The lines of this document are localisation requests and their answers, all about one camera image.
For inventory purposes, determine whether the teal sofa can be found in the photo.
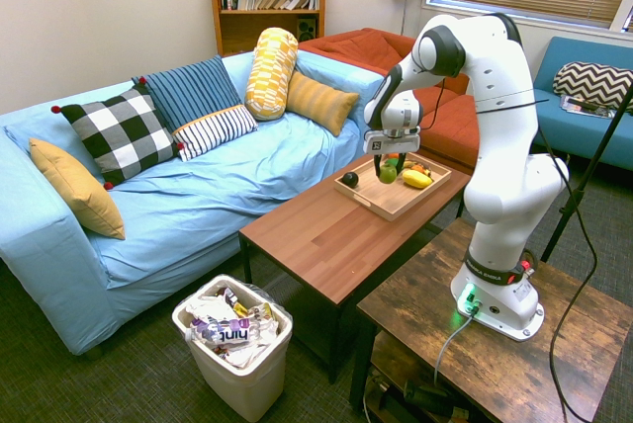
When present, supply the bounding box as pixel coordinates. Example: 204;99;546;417
531;36;633;172

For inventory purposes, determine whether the grey cable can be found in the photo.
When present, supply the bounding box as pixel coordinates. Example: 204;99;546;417
433;308;479;387

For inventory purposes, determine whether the black white checkered pillow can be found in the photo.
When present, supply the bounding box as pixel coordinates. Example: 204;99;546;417
50;76;185;191

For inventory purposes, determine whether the black tool on shelf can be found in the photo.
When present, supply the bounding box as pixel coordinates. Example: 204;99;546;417
403;379;471;419

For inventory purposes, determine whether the yellow mango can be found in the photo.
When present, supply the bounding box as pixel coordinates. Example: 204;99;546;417
402;169;434;191

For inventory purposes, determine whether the wooden coffee table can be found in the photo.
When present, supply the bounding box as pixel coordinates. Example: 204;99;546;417
238;160;471;384

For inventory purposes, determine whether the small orange brown fruit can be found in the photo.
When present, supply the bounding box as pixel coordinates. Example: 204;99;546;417
403;159;436;178

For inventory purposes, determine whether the wooden tray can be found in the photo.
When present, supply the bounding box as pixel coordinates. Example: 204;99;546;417
333;151;453;222

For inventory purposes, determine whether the black cable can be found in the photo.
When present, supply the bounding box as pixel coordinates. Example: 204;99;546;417
424;76;599;423

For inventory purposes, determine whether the light blue sofa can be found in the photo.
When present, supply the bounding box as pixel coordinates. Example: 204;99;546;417
0;49;387;358

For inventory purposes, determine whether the black white chevron pillow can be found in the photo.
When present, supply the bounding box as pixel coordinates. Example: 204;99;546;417
552;60;633;113

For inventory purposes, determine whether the magazine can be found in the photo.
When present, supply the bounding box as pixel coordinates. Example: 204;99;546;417
559;94;618;121

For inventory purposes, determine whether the wooden bookshelf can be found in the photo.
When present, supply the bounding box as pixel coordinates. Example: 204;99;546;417
203;0;331;57

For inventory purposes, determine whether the rustic wooden robot table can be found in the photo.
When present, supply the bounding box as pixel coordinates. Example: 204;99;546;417
348;217;633;423

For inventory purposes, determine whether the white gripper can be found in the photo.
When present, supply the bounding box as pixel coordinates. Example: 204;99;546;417
363;127;422;179

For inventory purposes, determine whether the mustard striped pillow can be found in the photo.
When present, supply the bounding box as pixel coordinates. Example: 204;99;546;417
285;70;361;137

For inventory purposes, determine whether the red emergency stop button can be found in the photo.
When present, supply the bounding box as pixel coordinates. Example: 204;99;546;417
518;253;538;280

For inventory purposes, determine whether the white navy striped pillow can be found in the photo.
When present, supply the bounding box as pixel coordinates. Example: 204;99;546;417
171;104;259;163

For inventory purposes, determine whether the orange sofa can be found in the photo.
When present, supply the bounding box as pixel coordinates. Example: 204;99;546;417
298;27;480;172

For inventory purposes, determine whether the black camera stand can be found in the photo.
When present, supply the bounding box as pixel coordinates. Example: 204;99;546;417
539;89;633;264

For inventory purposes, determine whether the yellow patterned bolster pillow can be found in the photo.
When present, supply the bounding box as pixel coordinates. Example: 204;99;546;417
243;27;300;122

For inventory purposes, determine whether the plain mustard pillow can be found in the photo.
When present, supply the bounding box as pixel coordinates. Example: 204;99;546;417
28;137;127;241

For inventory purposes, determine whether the blue striped pillow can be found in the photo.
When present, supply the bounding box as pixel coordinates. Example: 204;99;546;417
131;54;243;133

